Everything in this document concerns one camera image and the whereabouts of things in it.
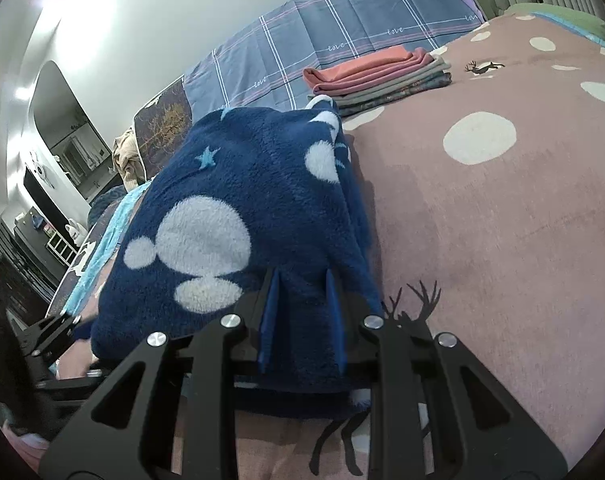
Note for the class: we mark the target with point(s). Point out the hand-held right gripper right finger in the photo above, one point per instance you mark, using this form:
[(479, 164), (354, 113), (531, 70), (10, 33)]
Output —
[(335, 320)]

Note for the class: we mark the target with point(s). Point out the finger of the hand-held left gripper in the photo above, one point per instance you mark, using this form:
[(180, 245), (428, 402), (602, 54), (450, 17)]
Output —
[(52, 332)]

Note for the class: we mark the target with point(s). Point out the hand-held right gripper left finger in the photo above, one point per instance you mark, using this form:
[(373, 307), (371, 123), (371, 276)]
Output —
[(268, 320)]

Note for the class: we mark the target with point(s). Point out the navy fleece garment white dots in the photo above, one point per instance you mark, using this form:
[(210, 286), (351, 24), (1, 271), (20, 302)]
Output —
[(232, 185)]

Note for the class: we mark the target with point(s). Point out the stack of folded clothes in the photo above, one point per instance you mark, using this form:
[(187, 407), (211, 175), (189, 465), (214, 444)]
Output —
[(425, 72)]

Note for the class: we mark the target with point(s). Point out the dark cabinet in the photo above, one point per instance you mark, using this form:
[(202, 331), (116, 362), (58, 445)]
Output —
[(27, 265)]

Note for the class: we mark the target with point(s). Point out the white grid rack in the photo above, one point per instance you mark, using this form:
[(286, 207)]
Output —
[(60, 249)]

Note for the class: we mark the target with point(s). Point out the light blue fuzzy blanket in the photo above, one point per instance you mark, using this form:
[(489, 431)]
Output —
[(122, 215)]

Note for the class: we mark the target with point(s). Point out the beige crumpled cloth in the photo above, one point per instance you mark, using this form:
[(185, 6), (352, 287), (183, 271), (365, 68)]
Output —
[(127, 165)]

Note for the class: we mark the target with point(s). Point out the pink polka-dot blanket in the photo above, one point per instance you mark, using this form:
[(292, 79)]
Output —
[(482, 210)]

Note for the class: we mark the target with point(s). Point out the dark purple patterned pillow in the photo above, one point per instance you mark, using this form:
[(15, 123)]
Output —
[(162, 120)]

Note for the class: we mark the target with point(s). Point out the patterned folded garment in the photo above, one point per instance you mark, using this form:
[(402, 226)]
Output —
[(407, 91)]

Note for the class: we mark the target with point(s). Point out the coral folded garment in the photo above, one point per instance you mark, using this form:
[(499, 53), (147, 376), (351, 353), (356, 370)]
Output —
[(367, 70)]

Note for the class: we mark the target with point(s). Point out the blue plaid quilt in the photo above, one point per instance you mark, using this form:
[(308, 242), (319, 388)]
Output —
[(332, 25)]

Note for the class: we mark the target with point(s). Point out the green cloth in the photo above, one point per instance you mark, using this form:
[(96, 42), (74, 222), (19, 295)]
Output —
[(557, 16)]

